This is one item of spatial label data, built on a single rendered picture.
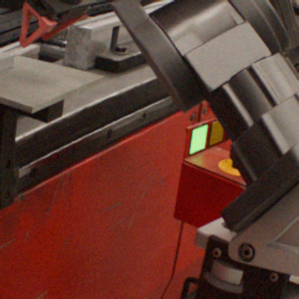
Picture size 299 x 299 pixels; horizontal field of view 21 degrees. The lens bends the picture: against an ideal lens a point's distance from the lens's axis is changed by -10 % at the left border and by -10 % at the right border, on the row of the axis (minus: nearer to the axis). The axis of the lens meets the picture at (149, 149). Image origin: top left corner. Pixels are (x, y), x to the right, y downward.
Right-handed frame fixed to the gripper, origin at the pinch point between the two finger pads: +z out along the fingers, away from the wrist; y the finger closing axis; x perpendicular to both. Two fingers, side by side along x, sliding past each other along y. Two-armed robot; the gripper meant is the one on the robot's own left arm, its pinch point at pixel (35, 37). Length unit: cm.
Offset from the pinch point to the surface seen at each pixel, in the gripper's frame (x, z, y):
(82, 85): 10.1, 2.3, -3.9
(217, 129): 20, 18, -49
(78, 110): 4.5, 19.7, -23.6
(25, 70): 0.2, 7.8, -3.4
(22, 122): 1.4, 21.5, -11.5
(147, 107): 7, 25, -49
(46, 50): -24, 39, -57
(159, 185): 16, 42, -58
